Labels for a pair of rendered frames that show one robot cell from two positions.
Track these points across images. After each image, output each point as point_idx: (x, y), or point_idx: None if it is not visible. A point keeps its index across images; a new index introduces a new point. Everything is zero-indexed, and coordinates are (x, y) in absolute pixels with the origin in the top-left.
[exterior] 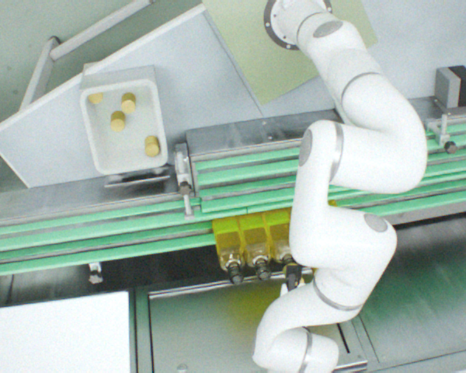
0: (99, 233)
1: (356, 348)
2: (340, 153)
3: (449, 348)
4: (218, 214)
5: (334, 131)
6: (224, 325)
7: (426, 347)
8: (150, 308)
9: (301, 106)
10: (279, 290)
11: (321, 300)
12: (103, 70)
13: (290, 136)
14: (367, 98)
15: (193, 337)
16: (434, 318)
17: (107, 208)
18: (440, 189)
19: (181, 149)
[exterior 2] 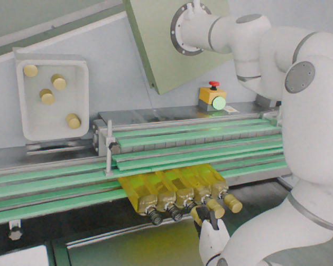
0: (26, 190)
1: None
2: None
3: None
4: (130, 172)
5: (332, 60)
6: (139, 265)
7: None
8: (69, 257)
9: (177, 102)
10: (174, 231)
11: (309, 220)
12: (36, 51)
13: (177, 118)
14: (331, 46)
15: None
16: (290, 250)
17: (31, 170)
18: (265, 161)
19: (100, 123)
